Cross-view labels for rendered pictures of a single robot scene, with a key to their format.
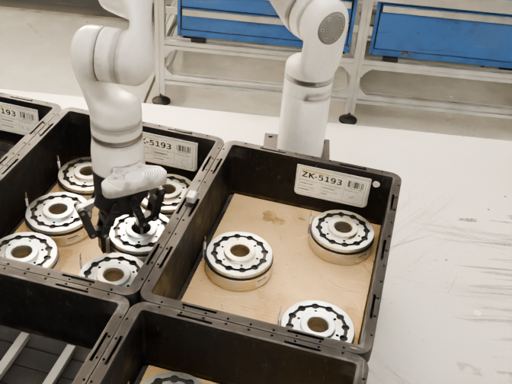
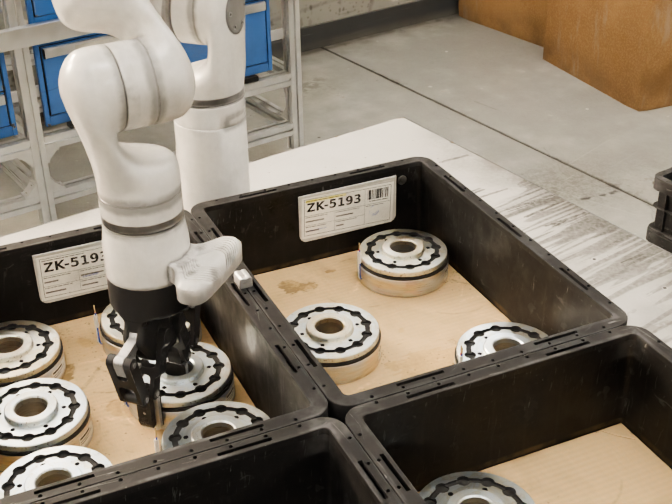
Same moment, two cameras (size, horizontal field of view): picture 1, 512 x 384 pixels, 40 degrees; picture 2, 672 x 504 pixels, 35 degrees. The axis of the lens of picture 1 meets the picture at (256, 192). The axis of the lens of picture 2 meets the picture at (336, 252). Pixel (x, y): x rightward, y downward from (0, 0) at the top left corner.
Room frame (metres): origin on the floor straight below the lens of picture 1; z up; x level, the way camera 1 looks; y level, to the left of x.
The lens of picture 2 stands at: (0.07, 0.54, 1.48)
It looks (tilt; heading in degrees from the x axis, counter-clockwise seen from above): 30 degrees down; 324
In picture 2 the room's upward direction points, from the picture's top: 1 degrees counter-clockwise
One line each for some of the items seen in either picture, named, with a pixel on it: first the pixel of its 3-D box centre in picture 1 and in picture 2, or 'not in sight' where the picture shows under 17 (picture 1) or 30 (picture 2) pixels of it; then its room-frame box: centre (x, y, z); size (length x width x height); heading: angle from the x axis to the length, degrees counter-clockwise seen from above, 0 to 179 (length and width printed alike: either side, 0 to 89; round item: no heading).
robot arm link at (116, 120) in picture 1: (107, 83); (122, 135); (0.82, 0.21, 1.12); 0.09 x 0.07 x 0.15; 83
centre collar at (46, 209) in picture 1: (58, 209); (31, 409); (0.87, 0.31, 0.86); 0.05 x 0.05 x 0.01
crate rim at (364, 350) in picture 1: (285, 234); (389, 267); (0.79, -0.05, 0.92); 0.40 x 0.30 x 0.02; 168
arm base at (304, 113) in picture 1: (304, 114); (212, 155); (1.19, -0.08, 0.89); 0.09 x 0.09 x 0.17; 87
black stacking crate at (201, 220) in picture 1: (282, 260); (389, 309); (0.79, -0.05, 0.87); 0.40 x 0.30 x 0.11; 168
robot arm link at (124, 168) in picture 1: (123, 153); (164, 240); (0.80, 0.19, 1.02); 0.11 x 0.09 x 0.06; 33
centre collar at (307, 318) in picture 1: (318, 325); (508, 348); (0.67, -0.10, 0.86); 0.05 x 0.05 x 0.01
